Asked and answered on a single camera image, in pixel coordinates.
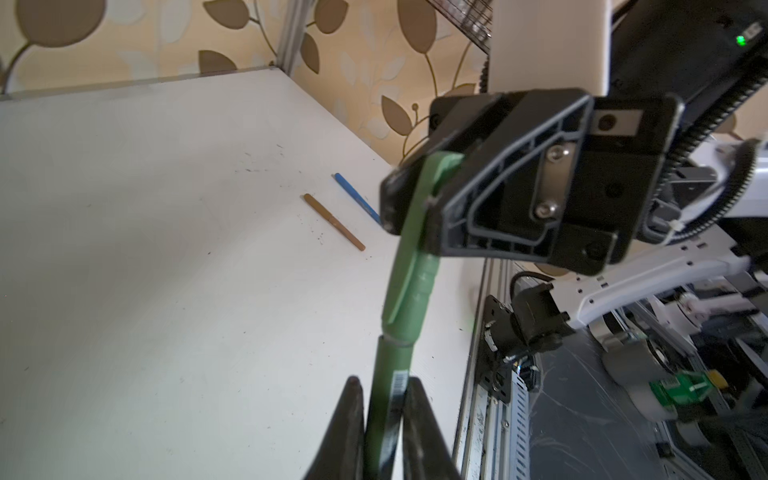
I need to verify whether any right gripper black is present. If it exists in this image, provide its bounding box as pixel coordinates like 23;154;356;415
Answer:
423;89;684;275

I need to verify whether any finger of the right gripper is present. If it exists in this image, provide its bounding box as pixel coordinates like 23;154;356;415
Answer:
379;136;447;236

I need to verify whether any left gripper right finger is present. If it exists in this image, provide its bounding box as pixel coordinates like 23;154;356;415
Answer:
402;377;459;480

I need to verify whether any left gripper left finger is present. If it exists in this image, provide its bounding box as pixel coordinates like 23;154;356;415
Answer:
304;376;364;480

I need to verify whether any blue pen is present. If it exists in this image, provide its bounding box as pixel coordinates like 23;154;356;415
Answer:
333;173;381;225

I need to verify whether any brown pen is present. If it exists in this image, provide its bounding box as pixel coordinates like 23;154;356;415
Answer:
302;193;366;252

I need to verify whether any green pen cap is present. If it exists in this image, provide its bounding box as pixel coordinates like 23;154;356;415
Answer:
382;152;464;348

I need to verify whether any green pen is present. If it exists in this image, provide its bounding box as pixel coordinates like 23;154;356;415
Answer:
363;335;414;479

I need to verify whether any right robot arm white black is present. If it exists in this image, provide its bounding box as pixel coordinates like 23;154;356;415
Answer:
380;1;767;336

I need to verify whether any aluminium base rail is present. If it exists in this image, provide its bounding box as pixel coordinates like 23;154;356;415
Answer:
452;260;531;479

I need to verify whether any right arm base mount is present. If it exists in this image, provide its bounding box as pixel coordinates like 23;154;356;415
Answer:
475;271;575;404

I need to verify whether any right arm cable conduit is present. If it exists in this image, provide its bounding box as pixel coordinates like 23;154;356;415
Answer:
644;65;768;244

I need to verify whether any right wire basket black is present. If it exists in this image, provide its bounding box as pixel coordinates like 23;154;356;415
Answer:
429;0;492;54

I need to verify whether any aluminium frame right post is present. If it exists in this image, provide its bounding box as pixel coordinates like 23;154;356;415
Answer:
275;0;315;77

